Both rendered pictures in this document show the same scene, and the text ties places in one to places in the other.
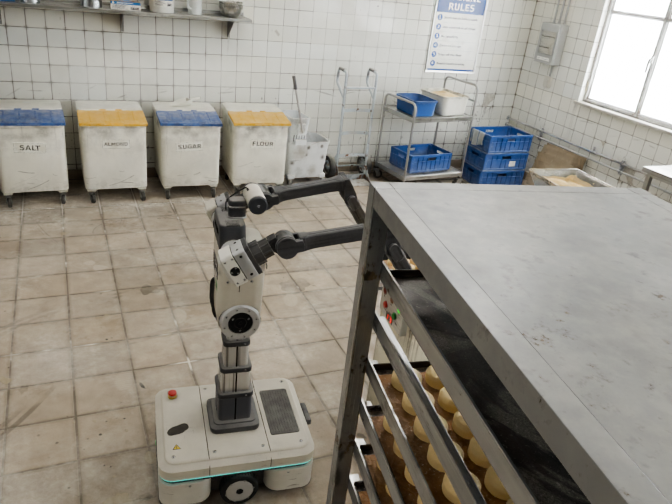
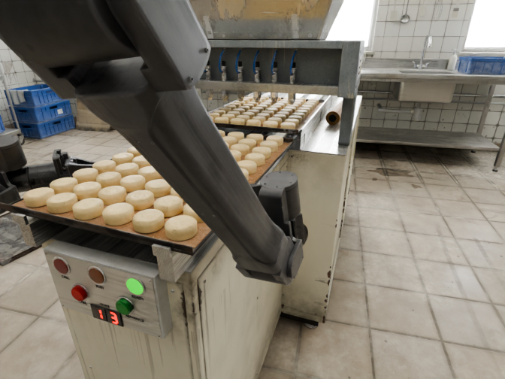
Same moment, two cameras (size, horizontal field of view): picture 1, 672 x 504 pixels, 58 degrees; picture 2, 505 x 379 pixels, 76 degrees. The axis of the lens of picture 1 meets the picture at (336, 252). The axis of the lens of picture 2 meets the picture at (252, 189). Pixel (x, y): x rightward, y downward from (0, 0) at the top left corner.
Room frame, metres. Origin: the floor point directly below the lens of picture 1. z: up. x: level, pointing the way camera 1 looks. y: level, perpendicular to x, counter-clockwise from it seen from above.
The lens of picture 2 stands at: (1.82, -0.09, 1.19)
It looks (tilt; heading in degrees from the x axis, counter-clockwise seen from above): 25 degrees down; 310
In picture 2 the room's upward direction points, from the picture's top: straight up
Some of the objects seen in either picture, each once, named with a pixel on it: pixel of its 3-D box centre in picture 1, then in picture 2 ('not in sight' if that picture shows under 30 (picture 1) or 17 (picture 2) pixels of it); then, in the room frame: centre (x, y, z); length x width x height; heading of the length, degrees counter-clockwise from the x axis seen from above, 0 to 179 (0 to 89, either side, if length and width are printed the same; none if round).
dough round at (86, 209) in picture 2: not in sight; (89, 208); (2.37, -0.30, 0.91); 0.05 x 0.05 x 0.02
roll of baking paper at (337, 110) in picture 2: not in sight; (340, 110); (2.51, -1.60, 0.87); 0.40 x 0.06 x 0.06; 106
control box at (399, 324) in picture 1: (394, 308); (107, 288); (2.32, -0.28, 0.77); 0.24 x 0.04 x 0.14; 20
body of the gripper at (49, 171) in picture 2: not in sight; (49, 174); (2.63, -0.33, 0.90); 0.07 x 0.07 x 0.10; 64
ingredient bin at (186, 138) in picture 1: (186, 150); not in sight; (5.46, 1.50, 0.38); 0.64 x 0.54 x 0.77; 25
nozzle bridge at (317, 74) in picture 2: not in sight; (258, 89); (2.62, -1.10, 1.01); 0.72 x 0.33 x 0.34; 20
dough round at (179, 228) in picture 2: not in sight; (181, 227); (2.19, -0.36, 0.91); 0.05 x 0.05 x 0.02
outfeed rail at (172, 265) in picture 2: not in sight; (299, 121); (2.53, -1.25, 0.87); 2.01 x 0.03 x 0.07; 110
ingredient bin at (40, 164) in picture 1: (31, 152); not in sight; (4.89, 2.67, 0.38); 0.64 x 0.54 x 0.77; 29
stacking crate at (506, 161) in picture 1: (495, 157); (42, 110); (6.81, -1.68, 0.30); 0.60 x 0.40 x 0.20; 116
